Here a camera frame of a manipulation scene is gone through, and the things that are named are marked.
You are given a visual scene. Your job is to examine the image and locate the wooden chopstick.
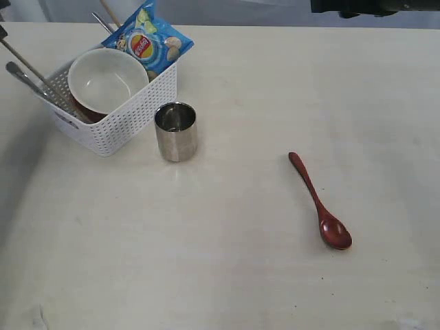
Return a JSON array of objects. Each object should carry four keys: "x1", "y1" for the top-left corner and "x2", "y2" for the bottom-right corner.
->
[
  {"x1": 0, "y1": 38, "x2": 75, "y2": 116},
  {"x1": 100, "y1": 0, "x2": 121, "y2": 28}
]

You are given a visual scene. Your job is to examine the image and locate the stainless steel cup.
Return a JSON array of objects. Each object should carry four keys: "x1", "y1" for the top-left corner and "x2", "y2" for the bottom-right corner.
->
[{"x1": 154, "y1": 102, "x2": 198, "y2": 162}]

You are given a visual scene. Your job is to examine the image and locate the red-brown wooden spoon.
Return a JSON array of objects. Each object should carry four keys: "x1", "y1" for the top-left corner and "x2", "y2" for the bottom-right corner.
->
[{"x1": 288, "y1": 151, "x2": 353, "y2": 250}]

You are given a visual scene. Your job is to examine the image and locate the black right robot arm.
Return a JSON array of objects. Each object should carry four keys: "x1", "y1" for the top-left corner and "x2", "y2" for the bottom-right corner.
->
[{"x1": 310, "y1": 0, "x2": 439, "y2": 19}]

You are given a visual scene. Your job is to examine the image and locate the stainless steel fork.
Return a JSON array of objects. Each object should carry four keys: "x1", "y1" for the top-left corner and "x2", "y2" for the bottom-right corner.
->
[{"x1": 5, "y1": 61, "x2": 80, "y2": 120}]

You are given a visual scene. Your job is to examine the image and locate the white ceramic bowl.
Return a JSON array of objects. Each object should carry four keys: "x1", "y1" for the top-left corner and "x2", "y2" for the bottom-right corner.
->
[{"x1": 67, "y1": 47, "x2": 149, "y2": 115}]

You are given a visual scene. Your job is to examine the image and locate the blue chips bag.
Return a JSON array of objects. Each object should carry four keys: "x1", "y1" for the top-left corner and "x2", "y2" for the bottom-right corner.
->
[{"x1": 102, "y1": 1, "x2": 194, "y2": 80}]

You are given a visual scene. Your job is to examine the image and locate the white perforated plastic basket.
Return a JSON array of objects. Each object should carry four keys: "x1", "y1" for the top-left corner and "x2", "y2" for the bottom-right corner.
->
[{"x1": 44, "y1": 58, "x2": 177, "y2": 157}]

